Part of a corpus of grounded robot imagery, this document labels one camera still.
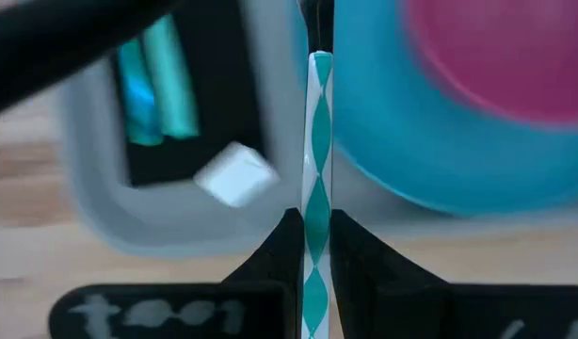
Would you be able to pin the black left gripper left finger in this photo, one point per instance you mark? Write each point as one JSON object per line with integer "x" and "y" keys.
{"x": 251, "y": 311}

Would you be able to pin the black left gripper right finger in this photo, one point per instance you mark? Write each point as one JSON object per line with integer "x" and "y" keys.
{"x": 411, "y": 311}

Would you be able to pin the blue plastic plate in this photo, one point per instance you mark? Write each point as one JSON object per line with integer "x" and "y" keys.
{"x": 388, "y": 117}

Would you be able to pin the black napkin with white tag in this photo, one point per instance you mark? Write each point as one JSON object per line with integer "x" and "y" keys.
{"x": 223, "y": 70}

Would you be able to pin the magenta plastic bowl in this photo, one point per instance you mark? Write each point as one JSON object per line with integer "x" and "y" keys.
{"x": 505, "y": 47}

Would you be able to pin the grey plastic tray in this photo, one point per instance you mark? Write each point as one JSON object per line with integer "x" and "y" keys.
{"x": 279, "y": 94}

